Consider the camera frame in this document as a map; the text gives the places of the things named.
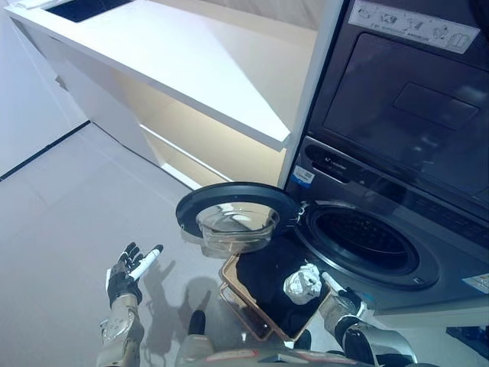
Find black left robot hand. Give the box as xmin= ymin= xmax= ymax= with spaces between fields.
xmin=106 ymin=242 xmax=164 ymax=307

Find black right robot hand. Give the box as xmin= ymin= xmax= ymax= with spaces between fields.
xmin=321 ymin=271 xmax=368 ymax=319

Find dark grey washing machine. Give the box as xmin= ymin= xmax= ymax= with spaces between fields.
xmin=283 ymin=134 xmax=489 ymax=317

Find tan plastic laundry basket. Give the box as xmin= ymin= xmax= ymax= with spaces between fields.
xmin=218 ymin=252 xmax=332 ymax=342

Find round washing machine door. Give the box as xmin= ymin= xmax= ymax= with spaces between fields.
xmin=175 ymin=181 xmax=303 ymax=258

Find white patterned crumpled garment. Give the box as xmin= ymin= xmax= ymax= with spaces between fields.
xmin=282 ymin=262 xmax=322 ymax=305

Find black clothing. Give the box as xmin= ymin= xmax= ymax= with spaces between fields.
xmin=233 ymin=232 xmax=330 ymax=339

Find silver robot torso and legs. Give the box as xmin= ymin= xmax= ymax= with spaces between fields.
xmin=178 ymin=309 xmax=345 ymax=367

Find blue white energy label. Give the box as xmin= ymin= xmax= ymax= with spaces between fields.
xmin=292 ymin=167 xmax=316 ymax=184

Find blue white label sticker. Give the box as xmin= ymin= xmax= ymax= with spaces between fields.
xmin=461 ymin=274 xmax=489 ymax=295

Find white counter cabinet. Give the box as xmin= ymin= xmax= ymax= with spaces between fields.
xmin=4 ymin=0 xmax=320 ymax=190

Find black inset sink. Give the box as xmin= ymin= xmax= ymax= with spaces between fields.
xmin=39 ymin=0 xmax=133 ymax=24

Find white warning sticker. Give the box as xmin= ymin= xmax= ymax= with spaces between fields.
xmin=349 ymin=0 xmax=481 ymax=53

